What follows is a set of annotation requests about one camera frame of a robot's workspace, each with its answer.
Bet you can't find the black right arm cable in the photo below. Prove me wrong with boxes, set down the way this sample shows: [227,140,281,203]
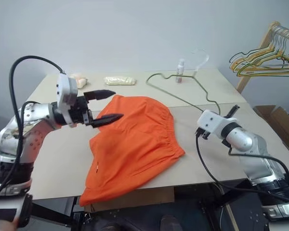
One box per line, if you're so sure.
[227,145,289,193]
[195,134,289,205]

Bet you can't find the brown cardboard box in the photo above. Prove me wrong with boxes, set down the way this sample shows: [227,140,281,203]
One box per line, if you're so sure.
[252,105,289,157]

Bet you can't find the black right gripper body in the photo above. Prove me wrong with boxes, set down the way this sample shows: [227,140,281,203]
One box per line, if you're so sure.
[195,127,212,141]

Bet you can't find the flat brown cardboard sheet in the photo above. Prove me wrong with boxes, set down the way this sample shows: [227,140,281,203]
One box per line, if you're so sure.
[84,186,175,212]

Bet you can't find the black metal table frame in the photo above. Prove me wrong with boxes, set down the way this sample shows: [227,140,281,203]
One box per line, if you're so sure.
[30,181,270,231]

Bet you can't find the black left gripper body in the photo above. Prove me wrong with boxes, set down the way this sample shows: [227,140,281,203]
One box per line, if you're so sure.
[71,95,93,127]

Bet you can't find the wooden slat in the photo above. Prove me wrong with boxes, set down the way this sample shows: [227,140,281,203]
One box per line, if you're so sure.
[225,204,240,231]

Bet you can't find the wooden clothes rack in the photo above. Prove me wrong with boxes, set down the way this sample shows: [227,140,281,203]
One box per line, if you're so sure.
[236,21,289,92]

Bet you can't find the yellow wire hanger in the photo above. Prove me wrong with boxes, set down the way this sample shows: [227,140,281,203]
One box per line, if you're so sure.
[231,31,289,73]

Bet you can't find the pale yellow plastic packet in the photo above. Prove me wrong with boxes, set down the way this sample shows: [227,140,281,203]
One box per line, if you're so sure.
[104,76,137,86]

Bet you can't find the dark green wire hanger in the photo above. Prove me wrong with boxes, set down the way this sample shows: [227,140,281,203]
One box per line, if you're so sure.
[229,44,284,73]

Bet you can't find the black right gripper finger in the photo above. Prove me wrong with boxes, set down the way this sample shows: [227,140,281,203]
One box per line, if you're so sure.
[227,104,239,118]

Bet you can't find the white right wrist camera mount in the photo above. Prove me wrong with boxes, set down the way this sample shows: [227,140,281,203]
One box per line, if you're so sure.
[197,109,238,136]

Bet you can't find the pale pink plastic packet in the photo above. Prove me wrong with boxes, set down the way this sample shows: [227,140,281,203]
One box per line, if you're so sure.
[69,74,88,89]

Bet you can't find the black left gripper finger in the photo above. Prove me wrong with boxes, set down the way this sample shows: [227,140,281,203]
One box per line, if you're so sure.
[90,113,124,128]
[83,89,116,101]

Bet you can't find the white spray bottle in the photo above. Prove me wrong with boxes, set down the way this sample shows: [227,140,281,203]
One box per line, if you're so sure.
[175,58,185,84]

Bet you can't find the dark rounded shape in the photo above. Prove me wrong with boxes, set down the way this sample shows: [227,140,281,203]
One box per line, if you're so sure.
[160,215,184,231]

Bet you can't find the orange shorts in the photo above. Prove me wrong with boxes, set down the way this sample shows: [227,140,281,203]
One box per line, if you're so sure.
[79,94,185,207]

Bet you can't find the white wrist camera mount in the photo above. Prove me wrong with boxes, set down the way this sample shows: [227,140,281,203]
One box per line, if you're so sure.
[197,109,238,136]
[55,73,79,127]

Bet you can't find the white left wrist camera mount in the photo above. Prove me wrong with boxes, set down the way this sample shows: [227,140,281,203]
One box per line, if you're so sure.
[55,73,79,127]

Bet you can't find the clear plastic hanger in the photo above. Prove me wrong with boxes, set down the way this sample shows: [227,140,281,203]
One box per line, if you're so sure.
[190,49,210,76]

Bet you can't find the light green wire hanger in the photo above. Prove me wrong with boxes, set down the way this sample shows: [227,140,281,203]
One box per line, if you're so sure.
[237,31,289,78]

